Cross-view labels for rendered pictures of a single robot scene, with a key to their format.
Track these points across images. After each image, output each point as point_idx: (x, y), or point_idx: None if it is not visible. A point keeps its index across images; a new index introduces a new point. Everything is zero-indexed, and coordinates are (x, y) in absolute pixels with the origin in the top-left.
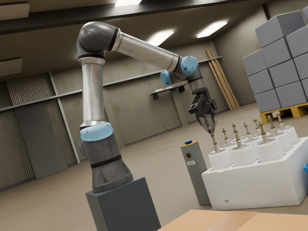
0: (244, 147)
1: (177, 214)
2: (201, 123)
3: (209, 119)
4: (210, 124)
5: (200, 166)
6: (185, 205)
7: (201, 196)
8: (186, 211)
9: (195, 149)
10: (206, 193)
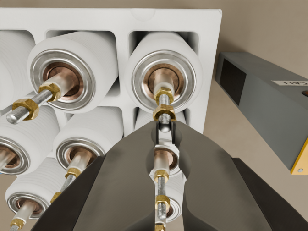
0: (32, 55)
1: (297, 7)
2: (234, 167)
3: (125, 178)
4: (139, 144)
5: (254, 87)
6: (289, 61)
7: (244, 56)
8: (274, 19)
9: (287, 122)
10: (229, 57)
